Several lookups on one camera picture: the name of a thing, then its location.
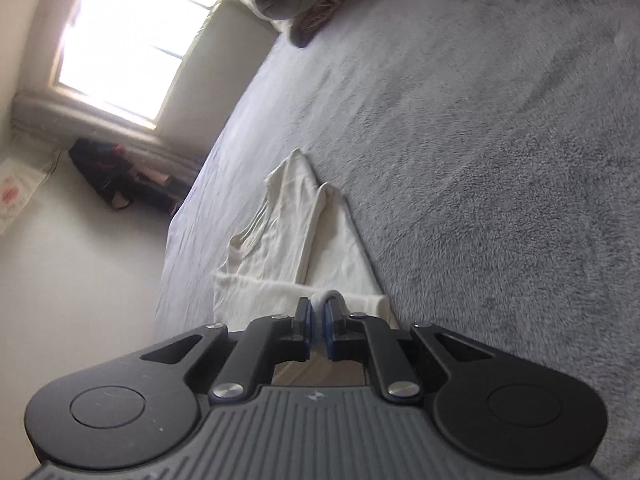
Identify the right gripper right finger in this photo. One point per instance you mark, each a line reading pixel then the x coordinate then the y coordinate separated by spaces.
pixel 368 340

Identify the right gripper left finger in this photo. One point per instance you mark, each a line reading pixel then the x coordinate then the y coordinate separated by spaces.
pixel 253 354

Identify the cream long sleeve sweatshirt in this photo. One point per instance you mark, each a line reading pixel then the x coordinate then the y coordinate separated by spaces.
pixel 300 243

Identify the dark clothes on rack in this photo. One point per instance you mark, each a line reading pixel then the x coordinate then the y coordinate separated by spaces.
pixel 120 181

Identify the grey bed sheet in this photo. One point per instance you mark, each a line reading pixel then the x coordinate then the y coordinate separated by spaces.
pixel 489 154

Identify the sheer window curtain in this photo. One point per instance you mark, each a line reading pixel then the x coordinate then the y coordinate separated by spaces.
pixel 61 125

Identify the bright window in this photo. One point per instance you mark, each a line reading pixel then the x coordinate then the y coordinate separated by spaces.
pixel 123 56

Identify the covered wall air conditioner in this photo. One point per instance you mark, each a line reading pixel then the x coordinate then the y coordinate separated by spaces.
pixel 19 182

